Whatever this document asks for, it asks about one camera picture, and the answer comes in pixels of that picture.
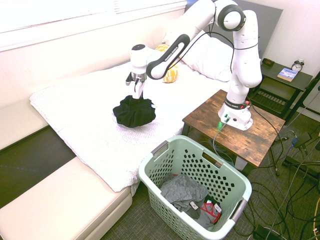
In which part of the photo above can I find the white pillow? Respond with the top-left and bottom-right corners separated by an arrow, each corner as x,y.
161,29 -> 235,83

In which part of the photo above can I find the black floor cable tangle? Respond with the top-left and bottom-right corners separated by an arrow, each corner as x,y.
246,101 -> 320,240

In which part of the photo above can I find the grey garment red trim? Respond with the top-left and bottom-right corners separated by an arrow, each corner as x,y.
192,196 -> 224,230

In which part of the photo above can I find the black camera tripod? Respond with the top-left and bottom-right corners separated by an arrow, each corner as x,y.
282,72 -> 320,177

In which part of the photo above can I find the thick base power cable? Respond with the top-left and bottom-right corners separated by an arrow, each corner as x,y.
212,119 -> 230,151

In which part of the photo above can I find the grey patterned shirt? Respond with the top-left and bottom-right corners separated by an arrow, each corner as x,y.
159,172 -> 210,214

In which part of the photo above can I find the black garment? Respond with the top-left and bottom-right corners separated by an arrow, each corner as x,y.
112,95 -> 157,129

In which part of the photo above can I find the white textured bedspread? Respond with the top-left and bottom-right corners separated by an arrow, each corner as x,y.
29,61 -> 232,194

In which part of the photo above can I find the grey bed headboard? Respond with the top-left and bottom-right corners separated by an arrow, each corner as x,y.
184,0 -> 285,60

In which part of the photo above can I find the rustic wooden side table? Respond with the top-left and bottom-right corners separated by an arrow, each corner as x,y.
181,89 -> 286,177

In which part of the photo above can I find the mint green laundry basket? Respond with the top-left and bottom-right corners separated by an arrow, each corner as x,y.
138,135 -> 253,240

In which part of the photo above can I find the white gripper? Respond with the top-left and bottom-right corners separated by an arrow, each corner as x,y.
134,80 -> 146,102

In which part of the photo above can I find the blue cover book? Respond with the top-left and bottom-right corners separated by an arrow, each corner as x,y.
276,67 -> 299,83

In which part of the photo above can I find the black nightstand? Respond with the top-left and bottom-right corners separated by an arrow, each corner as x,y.
248,58 -> 314,120

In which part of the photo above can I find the cream cushioned bench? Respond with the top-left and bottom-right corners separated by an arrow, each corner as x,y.
0,156 -> 134,240

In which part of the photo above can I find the black twin-bell alarm clock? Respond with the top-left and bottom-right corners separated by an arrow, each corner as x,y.
290,58 -> 306,73

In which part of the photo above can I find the yellow patterned bolster pillow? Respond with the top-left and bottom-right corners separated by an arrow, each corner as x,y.
154,43 -> 179,84

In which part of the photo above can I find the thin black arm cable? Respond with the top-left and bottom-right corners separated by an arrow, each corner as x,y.
199,21 -> 251,51

